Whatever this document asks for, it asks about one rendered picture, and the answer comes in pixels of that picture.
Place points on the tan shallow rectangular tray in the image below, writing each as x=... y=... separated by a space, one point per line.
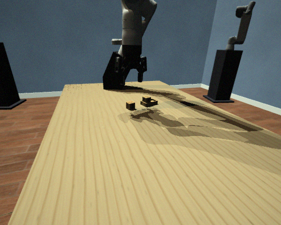
x=153 y=102

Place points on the tan wooden cube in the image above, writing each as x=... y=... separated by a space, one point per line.
x=146 y=99
x=130 y=105

